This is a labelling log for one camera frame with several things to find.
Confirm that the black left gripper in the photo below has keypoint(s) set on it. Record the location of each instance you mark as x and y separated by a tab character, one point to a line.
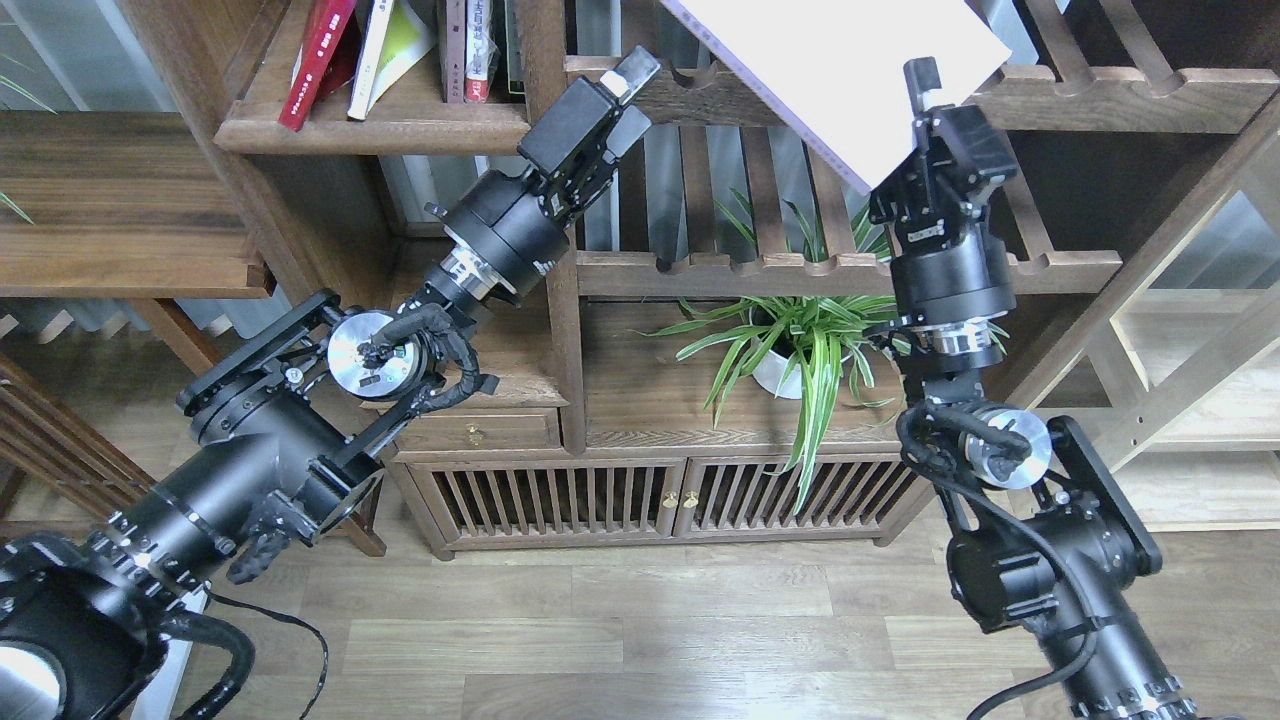
509	231

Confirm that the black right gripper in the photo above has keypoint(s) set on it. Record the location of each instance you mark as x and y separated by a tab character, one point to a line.
950	267

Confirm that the white lavender book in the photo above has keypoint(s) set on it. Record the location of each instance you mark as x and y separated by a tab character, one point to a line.
833	71

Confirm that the yellow green book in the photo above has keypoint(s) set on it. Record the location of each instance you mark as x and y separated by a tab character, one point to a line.
396	37

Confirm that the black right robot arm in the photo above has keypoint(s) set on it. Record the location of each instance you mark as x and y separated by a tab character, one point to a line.
1042	536

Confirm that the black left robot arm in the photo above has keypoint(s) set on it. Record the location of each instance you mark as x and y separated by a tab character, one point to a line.
289	430

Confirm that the light wooden shelf unit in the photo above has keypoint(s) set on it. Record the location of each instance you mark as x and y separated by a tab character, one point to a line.
1187	421

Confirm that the upright dark book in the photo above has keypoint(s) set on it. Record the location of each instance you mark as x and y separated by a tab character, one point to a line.
512	52

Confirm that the upright red white book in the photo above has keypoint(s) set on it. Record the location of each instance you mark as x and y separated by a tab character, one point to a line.
479	49

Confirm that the upright pink spine book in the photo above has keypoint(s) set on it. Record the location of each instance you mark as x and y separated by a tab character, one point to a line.
452	18

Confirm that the dark wooden bookshelf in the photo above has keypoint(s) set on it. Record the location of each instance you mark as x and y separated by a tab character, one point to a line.
1112	128

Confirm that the potted spider plant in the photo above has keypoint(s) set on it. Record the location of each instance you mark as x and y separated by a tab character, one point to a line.
794	347

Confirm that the right slatted cabinet door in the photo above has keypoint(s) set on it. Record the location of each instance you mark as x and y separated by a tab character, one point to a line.
853	496

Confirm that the slatted cabinet door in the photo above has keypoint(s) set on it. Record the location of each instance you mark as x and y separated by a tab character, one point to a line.
853	496
468	506

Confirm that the left slatted cabinet door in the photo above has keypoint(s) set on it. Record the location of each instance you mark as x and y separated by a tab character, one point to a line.
468	506

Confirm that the dark wooden side table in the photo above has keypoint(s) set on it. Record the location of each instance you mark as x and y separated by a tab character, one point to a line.
125	206

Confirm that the dark wooden slatted rack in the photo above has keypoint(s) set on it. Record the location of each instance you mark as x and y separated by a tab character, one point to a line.
44	440

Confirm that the white metal leg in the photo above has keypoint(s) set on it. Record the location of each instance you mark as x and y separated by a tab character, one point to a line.
157	700

